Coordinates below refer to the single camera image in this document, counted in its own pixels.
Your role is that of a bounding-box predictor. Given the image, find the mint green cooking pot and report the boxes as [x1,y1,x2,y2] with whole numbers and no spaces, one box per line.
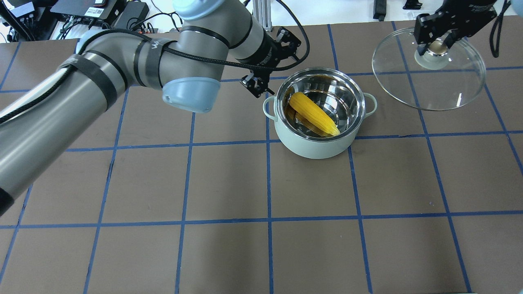
[263,67,378,159]

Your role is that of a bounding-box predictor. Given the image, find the aluminium frame post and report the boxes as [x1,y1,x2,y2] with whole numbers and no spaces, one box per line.
[251,0,273,32]

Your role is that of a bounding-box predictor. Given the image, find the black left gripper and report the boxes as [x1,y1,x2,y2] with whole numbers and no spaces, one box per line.
[237,27,302,98]

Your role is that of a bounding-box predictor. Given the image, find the yellow corn cob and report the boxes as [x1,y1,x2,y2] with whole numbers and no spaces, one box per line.
[289,92,340,136]

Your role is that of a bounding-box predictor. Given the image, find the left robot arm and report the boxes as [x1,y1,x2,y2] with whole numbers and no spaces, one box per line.
[0,0,310,214]

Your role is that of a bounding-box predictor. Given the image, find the black power adapter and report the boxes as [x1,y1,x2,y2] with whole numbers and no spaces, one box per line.
[112,1,149,30]

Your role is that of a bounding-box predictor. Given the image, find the glass pot lid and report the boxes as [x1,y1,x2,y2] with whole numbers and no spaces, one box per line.
[371,27,486,111]

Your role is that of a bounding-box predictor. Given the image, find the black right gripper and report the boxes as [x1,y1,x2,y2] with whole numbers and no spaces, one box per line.
[413,0,497,56]

